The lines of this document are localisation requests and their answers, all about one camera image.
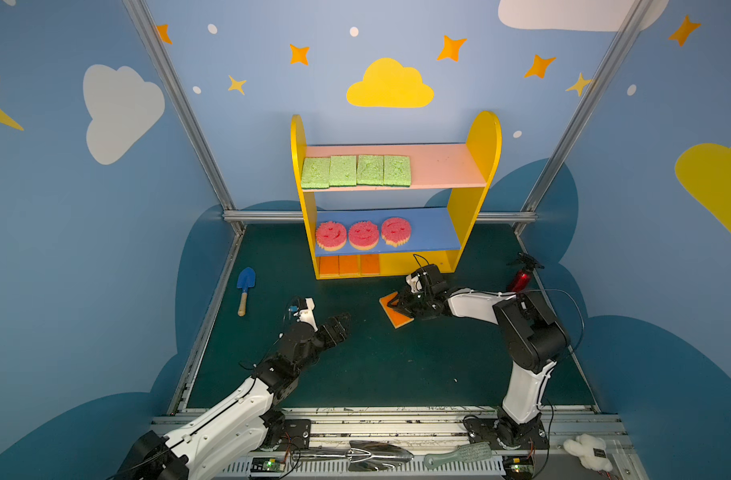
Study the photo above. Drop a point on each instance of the white plush toy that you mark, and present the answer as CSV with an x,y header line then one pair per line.
x,y
591,451

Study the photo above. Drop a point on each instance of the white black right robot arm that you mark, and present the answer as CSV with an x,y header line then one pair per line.
x,y
534,335

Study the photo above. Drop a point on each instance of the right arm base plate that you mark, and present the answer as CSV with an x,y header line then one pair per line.
x,y
505,433

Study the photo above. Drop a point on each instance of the left green circuit board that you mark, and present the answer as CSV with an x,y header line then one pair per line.
x,y
269,467

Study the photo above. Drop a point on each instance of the blue toy shovel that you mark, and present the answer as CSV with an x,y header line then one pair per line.
x,y
245,281

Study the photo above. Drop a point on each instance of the orange sponge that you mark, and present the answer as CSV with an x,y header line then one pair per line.
x,y
348,265
396,318
370,265
328,266

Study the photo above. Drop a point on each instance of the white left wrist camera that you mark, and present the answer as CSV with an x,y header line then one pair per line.
x,y
300,310

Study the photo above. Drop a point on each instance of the pale green brush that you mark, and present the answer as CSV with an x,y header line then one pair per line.
x,y
470,453

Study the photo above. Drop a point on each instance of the pink smiley sponge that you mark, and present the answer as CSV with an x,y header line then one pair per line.
x,y
331,236
396,231
364,235

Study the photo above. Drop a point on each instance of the pink smiley sponge front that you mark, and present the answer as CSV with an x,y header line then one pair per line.
x,y
364,235

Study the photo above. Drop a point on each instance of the green sponge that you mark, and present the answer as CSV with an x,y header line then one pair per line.
x,y
315,173
397,171
370,170
343,171

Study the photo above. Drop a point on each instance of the aluminium rail base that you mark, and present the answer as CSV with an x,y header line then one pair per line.
x,y
439,429

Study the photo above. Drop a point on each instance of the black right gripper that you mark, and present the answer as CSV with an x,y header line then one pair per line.
x,y
410,299

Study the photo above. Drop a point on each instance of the green circuit board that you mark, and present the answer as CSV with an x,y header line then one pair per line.
x,y
518,468
269,467

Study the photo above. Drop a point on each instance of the right green circuit board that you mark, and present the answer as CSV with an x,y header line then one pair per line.
x,y
518,468

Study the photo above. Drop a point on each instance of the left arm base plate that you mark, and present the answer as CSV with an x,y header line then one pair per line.
x,y
287,433

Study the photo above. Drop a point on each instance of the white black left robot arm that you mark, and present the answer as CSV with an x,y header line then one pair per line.
x,y
240,423

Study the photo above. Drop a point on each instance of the silver metal trowel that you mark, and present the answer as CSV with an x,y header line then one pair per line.
x,y
362,456

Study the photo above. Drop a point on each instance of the red toy fire extinguisher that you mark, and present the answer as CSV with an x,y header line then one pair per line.
x,y
523,277

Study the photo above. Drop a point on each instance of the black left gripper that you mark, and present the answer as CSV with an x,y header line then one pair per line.
x,y
320,335

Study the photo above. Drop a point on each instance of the yellow shelf with coloured boards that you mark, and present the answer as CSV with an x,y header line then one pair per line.
x,y
449,186

